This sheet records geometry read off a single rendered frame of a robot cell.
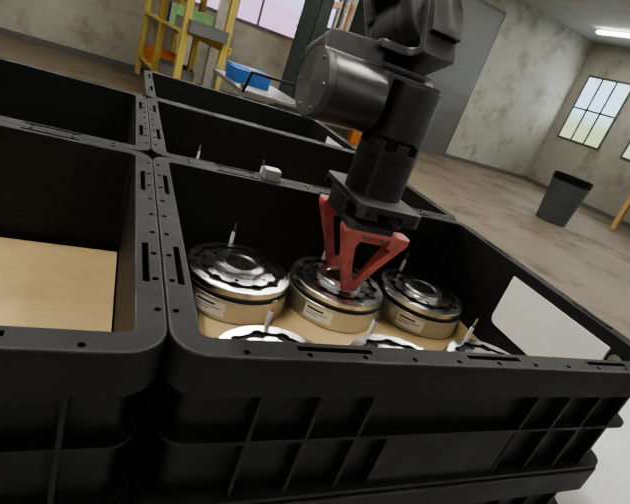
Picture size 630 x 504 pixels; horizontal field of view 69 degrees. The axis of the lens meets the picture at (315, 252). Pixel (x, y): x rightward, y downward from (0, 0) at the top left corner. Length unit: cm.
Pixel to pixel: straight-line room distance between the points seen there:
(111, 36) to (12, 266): 762
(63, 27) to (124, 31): 80
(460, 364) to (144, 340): 18
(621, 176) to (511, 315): 1143
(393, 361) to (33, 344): 17
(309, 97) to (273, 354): 23
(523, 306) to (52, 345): 45
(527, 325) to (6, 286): 48
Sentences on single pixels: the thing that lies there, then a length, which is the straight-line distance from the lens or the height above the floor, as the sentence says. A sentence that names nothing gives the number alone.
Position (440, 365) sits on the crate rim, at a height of 93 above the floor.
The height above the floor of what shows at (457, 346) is 86.
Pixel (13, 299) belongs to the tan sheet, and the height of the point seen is 83.
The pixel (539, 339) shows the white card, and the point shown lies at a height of 88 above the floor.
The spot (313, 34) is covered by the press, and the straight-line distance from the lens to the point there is 464.
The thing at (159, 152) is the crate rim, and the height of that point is 93.
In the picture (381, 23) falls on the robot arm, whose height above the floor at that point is 111.
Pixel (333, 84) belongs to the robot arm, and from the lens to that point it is 37.
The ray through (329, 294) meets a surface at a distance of 45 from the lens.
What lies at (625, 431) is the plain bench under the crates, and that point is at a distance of 91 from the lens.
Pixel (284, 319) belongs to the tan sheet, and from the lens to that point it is 45.
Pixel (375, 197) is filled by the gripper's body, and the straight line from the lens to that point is 43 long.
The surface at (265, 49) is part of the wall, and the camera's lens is 846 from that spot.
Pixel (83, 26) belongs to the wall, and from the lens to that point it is 801.
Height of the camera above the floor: 106
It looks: 22 degrees down
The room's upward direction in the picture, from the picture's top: 20 degrees clockwise
